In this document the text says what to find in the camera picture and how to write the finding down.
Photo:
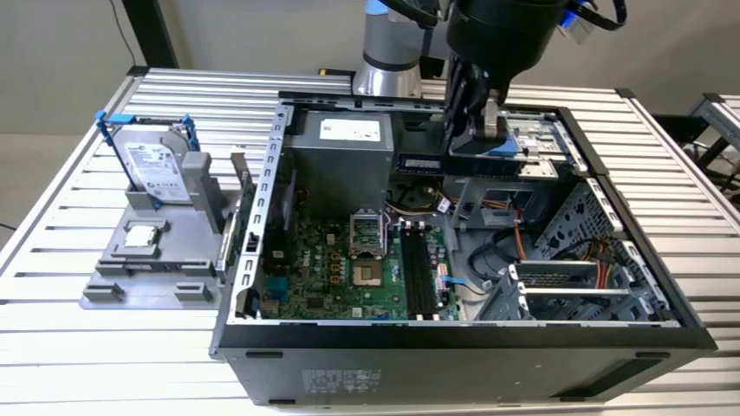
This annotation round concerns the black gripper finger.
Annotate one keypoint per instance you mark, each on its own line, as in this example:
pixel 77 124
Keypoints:
pixel 455 104
pixel 479 112

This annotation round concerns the RAM stick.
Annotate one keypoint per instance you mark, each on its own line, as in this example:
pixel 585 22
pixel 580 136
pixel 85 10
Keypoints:
pixel 421 164
pixel 156 265

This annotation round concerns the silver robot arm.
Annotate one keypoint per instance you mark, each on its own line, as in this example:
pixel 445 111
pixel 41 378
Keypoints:
pixel 384 47

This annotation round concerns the black RAM slot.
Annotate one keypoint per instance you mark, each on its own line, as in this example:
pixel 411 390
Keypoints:
pixel 408 271
pixel 421 271
pixel 428 271
pixel 415 271

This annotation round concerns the blue plastic drive latch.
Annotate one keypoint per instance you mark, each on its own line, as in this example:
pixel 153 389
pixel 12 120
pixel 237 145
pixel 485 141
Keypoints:
pixel 501 147

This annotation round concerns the metal drive cage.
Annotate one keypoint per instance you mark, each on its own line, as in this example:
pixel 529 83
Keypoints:
pixel 480 199

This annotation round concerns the grey power supply unit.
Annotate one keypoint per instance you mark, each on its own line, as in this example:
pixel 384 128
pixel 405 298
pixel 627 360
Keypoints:
pixel 341 173

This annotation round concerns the socket locking lever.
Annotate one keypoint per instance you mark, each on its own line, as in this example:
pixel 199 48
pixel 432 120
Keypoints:
pixel 385 238

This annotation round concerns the metal disk bay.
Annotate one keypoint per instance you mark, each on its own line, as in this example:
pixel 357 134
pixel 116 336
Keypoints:
pixel 555 268

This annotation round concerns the green motherboard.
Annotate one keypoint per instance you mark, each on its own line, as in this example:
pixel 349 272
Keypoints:
pixel 312 242

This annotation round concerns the green graphics card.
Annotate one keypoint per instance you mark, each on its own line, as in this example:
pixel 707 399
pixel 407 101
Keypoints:
pixel 247 190

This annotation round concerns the aluminium side table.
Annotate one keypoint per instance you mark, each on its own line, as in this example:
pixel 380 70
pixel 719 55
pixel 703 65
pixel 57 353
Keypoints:
pixel 716 117

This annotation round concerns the CPU socket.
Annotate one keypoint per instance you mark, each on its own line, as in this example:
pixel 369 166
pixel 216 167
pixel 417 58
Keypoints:
pixel 368 273

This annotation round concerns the blue expansion slot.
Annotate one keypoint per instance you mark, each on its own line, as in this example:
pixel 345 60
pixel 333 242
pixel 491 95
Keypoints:
pixel 277 290

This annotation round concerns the hard disk in blue carrier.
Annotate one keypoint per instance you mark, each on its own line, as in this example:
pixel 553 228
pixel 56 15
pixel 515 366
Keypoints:
pixel 153 164

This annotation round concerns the grey parts rack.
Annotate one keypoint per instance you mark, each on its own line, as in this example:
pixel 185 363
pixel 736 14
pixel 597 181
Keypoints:
pixel 179 242

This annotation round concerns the black PC case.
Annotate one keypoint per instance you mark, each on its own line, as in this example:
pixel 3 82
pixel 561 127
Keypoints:
pixel 404 372

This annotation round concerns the silver CPU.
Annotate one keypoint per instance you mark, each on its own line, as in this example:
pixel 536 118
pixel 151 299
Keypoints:
pixel 140 236

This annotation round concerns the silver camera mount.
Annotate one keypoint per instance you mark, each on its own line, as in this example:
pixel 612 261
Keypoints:
pixel 493 121

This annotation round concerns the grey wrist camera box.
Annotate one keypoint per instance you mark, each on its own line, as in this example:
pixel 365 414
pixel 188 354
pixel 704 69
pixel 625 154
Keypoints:
pixel 577 26

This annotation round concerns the black upright post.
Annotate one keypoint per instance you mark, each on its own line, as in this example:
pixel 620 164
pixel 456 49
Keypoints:
pixel 153 34

